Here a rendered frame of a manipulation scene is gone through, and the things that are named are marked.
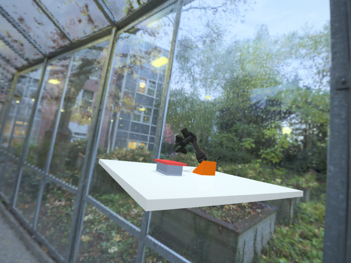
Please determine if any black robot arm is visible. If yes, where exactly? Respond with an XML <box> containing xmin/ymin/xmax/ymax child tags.
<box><xmin>181</xmin><ymin>128</ymin><xmax>207</xmax><ymax>163</ymax></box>

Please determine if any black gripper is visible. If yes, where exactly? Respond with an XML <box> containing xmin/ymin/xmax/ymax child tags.
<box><xmin>174</xmin><ymin>135</ymin><xmax>189</xmax><ymax>154</ymax></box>

